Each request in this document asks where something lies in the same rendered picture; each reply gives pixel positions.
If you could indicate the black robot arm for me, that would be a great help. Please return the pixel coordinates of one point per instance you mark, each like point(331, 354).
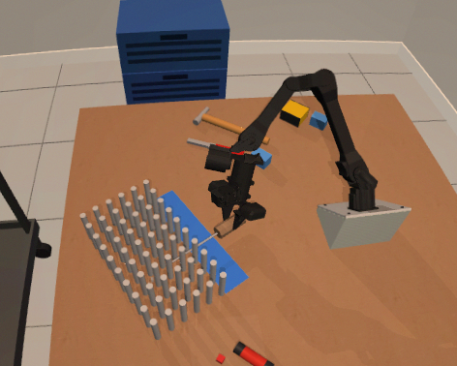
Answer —
point(323, 85)

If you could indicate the blue cube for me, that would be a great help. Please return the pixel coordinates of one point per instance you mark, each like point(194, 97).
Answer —
point(318, 120)
point(266, 157)

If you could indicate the hammer with wooden handle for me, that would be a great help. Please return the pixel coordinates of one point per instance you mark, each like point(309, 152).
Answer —
point(222, 123)

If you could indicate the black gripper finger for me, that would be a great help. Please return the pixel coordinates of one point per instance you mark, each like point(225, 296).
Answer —
point(226, 210)
point(238, 219)

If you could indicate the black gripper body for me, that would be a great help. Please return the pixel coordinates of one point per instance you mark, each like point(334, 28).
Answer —
point(250, 211)

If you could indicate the wooden-handled tool with grey metal shaft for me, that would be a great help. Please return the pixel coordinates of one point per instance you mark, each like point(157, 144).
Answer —
point(220, 230)

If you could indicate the blue tape strip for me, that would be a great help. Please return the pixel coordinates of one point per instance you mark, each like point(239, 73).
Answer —
point(225, 263)

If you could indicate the small red cube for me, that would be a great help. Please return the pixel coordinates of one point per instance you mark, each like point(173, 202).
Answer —
point(220, 359)

